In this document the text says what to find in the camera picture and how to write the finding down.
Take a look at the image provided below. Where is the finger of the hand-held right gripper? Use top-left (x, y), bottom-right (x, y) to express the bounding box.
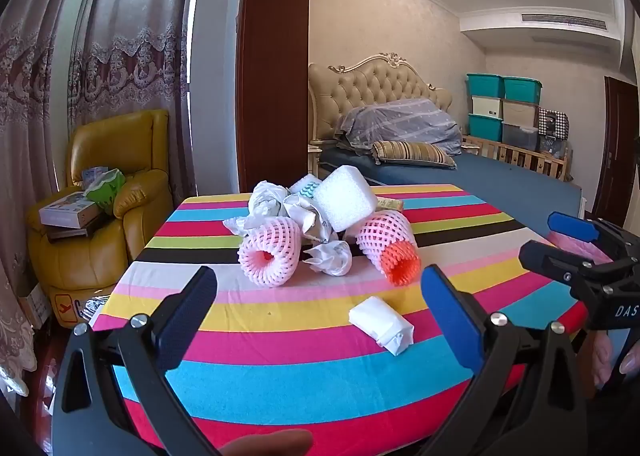
top-left (547, 211), bottom-right (601, 242)
top-left (518, 239), bottom-right (596, 283)

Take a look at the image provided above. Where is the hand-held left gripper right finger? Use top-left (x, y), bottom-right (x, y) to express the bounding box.
top-left (415, 265), bottom-right (588, 456)

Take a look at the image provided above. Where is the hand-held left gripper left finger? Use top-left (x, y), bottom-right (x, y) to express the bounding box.
top-left (52, 265), bottom-right (221, 456)

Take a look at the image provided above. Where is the pink trash bin bag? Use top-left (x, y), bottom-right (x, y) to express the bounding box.
top-left (549, 231), bottom-right (613, 264)

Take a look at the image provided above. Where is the white tissue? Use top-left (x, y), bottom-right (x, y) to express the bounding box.
top-left (302, 240), bottom-right (353, 277)

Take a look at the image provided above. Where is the crushed printed paper cup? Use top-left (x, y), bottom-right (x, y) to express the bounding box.
top-left (282, 196), bottom-right (338, 243)

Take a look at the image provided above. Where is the person's right hand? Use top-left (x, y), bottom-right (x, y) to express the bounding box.
top-left (591, 330), bottom-right (640, 392)

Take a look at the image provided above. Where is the person's left hand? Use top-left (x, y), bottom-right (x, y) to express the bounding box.
top-left (222, 428), bottom-right (313, 456)

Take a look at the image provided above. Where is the folded white tissue packet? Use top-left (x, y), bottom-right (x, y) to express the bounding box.
top-left (349, 296), bottom-right (415, 356)

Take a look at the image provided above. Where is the bed with blue sheet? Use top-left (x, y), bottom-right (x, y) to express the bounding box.
top-left (317, 146), bottom-right (583, 237)

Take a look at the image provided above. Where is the brown wooden door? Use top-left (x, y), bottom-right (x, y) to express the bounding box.
top-left (592, 76), bottom-right (640, 227)

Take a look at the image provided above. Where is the pink orange foam fruit net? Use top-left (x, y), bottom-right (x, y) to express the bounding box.
top-left (356, 213), bottom-right (422, 287)

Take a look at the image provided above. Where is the checkered bag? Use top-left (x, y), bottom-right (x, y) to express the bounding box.
top-left (538, 107), bottom-right (571, 141)

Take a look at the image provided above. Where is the yellow leather armchair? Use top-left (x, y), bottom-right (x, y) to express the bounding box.
top-left (27, 109), bottom-right (173, 329)

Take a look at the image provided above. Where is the striped cloth covered table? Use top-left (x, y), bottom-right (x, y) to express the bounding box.
top-left (92, 184), bottom-right (591, 456)

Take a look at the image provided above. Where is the stack of plastic storage boxes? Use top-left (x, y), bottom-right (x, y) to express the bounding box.
top-left (466, 73), bottom-right (543, 152)

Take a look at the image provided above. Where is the brown flat box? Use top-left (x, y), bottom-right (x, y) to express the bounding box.
top-left (46, 218), bottom-right (108, 242)

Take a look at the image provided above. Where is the green packet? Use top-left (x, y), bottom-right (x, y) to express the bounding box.
top-left (84, 168), bottom-right (127, 214)

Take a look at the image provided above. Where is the cardboard box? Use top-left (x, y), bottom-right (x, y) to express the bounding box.
top-left (20, 281), bottom-right (51, 329)

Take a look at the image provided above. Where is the flat white box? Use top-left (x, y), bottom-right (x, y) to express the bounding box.
top-left (39, 191), bottom-right (98, 229)

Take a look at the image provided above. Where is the white foam block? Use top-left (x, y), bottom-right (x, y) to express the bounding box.
top-left (312, 165), bottom-right (377, 233)

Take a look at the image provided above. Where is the teal zigzag cloth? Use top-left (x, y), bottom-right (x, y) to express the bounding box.
top-left (290, 175), bottom-right (331, 200)

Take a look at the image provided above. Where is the striped pillow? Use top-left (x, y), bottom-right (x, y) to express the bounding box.
top-left (371, 140), bottom-right (457, 169)

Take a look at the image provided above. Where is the cream nightstand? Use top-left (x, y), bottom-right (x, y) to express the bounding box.
top-left (307, 141), bottom-right (323, 178)

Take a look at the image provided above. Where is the grey blue duvet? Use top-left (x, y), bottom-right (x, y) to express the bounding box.
top-left (334, 98), bottom-right (463, 157)

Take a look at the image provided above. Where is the ceiling air vent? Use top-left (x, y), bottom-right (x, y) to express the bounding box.
top-left (520, 12), bottom-right (608, 32)

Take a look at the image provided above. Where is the patterned lace curtain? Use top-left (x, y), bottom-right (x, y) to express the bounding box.
top-left (0, 0), bottom-right (91, 387)
top-left (67, 0), bottom-right (198, 197)

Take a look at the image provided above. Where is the beige tufted headboard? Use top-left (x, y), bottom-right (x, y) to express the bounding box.
top-left (308, 52), bottom-right (453, 142)

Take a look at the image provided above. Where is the brown wooden wardrobe panel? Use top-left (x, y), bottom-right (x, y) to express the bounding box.
top-left (235, 0), bottom-right (312, 194)

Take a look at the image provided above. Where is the wooden crib rail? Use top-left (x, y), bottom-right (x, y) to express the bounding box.
top-left (462, 133), bottom-right (573, 182)

